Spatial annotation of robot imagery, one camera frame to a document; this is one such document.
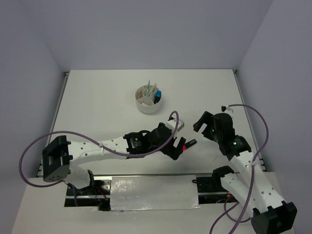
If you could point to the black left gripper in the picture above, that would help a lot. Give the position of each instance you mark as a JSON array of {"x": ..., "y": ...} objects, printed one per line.
[{"x": 171, "y": 150}]

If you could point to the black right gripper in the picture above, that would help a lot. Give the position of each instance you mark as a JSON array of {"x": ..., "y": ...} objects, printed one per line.
[{"x": 206, "y": 118}]

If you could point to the pink capped black highlighter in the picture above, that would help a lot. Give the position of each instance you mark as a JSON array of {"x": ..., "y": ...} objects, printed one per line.
[{"x": 189, "y": 144}]

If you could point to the blue capped black highlighter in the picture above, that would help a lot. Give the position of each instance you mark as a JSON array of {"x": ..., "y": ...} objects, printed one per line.
[{"x": 157, "y": 97}]

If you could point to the green pen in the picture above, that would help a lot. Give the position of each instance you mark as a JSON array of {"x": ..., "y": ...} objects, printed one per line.
[{"x": 147, "y": 91}]

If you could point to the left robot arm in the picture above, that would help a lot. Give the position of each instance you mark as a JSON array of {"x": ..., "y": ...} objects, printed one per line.
[{"x": 62, "y": 159}]

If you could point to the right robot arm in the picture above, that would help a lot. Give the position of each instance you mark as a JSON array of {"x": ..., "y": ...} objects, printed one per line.
[{"x": 269, "y": 212}]

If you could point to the silver foil covered plate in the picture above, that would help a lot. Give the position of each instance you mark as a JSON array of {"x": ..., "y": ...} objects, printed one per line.
[{"x": 153, "y": 193}]

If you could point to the white round divided organizer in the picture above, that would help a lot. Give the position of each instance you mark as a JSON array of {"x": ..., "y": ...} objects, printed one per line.
[{"x": 149, "y": 100}]

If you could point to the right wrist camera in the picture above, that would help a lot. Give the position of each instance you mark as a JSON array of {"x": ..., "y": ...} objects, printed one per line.
[{"x": 227, "y": 108}]

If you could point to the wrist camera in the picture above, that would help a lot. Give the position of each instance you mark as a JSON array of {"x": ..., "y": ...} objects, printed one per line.
[
  {"x": 227, "y": 108},
  {"x": 172, "y": 122}
]

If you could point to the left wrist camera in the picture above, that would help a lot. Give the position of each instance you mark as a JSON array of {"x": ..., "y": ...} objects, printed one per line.
[{"x": 172, "y": 122}]

